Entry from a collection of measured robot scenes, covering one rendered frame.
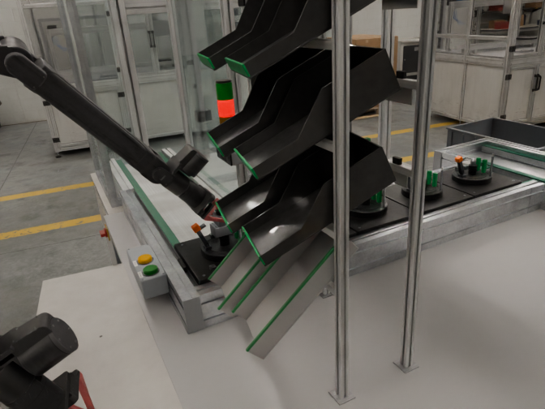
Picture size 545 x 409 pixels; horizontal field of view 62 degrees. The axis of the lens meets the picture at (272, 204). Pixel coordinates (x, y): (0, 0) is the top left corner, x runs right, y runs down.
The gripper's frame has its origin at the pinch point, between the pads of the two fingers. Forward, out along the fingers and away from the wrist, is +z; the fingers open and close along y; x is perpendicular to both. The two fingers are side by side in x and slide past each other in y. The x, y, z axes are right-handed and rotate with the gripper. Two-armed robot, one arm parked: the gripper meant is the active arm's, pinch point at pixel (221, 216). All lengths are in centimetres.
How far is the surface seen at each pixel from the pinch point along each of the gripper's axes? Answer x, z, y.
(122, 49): -27, -30, 105
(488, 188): -64, 71, -11
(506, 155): -97, 106, 17
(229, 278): 9.6, 0.0, -21.6
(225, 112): -24.5, -11.5, 16.7
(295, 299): 1.4, -5.3, -49.1
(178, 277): 19.8, -1.1, -4.1
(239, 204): -5.8, -12.5, -24.5
